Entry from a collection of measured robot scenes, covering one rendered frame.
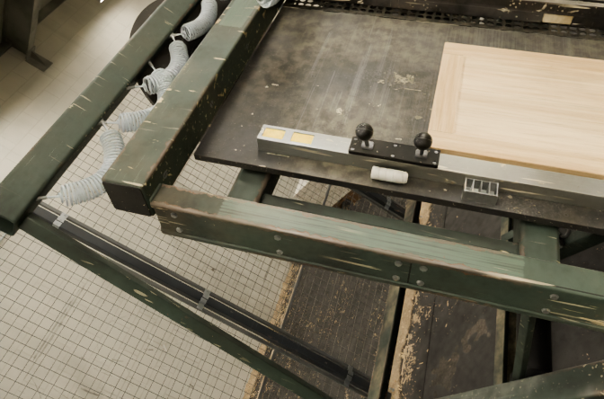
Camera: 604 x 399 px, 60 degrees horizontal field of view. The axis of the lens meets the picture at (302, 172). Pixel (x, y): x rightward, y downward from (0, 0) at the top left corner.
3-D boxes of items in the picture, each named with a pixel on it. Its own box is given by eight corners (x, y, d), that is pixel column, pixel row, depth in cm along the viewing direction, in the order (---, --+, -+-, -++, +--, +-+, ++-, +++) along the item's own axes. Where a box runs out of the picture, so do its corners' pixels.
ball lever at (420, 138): (428, 165, 115) (431, 148, 102) (411, 163, 116) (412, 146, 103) (430, 149, 116) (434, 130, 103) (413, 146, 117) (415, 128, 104)
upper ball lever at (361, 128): (374, 156, 118) (370, 138, 105) (358, 154, 119) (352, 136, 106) (377, 140, 118) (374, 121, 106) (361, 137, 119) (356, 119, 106)
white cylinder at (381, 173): (369, 181, 117) (405, 187, 115) (370, 172, 115) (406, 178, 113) (372, 172, 119) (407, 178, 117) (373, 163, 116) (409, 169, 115)
